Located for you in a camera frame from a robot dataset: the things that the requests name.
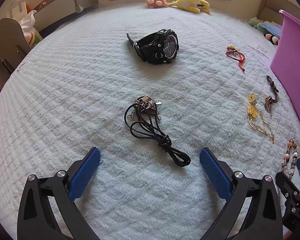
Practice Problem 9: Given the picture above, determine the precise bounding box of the white paper bag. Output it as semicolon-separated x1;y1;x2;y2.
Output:
6;0;28;21

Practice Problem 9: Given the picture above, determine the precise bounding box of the grey chair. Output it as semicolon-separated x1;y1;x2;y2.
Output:
0;18;31;72

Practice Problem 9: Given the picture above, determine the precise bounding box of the white plastic bag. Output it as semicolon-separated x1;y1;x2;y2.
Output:
18;10;43;49

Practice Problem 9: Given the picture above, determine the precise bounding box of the grey white desk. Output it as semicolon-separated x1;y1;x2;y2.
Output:
34;0;98;31

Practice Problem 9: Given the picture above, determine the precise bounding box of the black wrist watch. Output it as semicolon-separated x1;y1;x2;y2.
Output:
127;29;179;64

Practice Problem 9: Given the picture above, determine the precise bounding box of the red string bracelet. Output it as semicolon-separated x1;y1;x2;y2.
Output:
225;45;246;72

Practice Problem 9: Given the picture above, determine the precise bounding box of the black cord pendant necklace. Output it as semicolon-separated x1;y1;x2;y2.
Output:
124;95;191;168

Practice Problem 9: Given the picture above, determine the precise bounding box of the grey bed headboard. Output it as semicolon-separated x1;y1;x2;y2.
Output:
256;0;300;24

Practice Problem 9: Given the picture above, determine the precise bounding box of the pink plastic tub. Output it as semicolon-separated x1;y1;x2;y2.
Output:
270;10;300;120

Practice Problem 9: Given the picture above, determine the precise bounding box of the yellow plush toy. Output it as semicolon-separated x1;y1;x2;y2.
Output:
168;0;210;14

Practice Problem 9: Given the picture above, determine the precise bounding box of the pink bead bracelet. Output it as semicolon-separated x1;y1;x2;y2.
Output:
280;138;299;179

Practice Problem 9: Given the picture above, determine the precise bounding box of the green plush toy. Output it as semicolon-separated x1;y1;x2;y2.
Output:
248;17;280;34

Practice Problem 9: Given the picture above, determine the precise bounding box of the brown cord necklace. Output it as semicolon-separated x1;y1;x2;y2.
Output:
264;75;280;117

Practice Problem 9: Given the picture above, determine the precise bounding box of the orange plush toy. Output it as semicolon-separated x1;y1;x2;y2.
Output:
145;0;169;9

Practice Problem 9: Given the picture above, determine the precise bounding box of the gold chain yellow charm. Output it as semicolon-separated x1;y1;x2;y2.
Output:
247;93;275;143

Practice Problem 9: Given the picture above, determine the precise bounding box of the light blue bed cover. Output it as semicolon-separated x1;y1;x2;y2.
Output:
0;4;300;239

